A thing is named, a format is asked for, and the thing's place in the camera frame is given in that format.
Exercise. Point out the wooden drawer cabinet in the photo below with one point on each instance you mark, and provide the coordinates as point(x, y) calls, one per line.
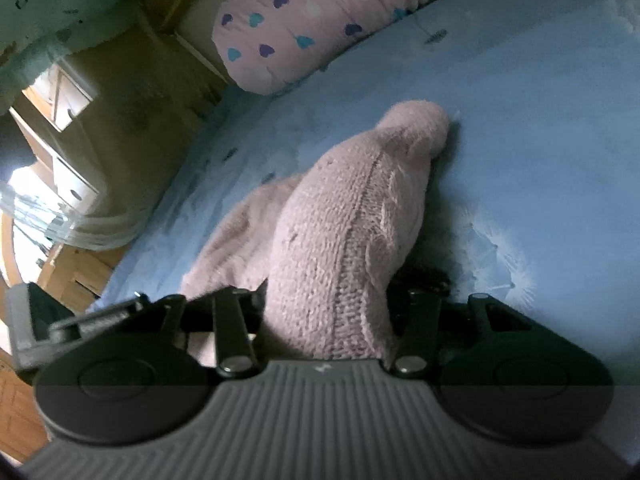
point(65, 160)

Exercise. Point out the teal fringed cloth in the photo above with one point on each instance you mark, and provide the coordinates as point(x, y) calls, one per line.
point(60, 5)

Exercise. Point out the blue dandelion print bed sheet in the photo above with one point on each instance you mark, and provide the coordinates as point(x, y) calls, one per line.
point(525, 135)

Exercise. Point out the wooden bed headboard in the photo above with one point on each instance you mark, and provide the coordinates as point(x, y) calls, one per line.
point(185, 25)

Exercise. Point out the pink heart print quilt roll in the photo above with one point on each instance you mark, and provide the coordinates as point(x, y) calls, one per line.
point(320, 20)

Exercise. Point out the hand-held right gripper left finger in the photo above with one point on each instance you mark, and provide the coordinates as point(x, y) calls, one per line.
point(232, 320)

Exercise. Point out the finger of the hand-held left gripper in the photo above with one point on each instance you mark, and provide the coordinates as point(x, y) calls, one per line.
point(100, 317)

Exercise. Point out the beige curtain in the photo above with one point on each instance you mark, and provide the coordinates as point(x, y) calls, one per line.
point(140, 125)

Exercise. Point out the sheer white curtain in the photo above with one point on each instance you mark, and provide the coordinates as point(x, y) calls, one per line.
point(35, 215)

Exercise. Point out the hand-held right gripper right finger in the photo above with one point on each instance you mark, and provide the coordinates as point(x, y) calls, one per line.
point(425, 320)

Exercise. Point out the pink knitted sweater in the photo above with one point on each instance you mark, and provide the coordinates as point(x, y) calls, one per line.
point(345, 240)

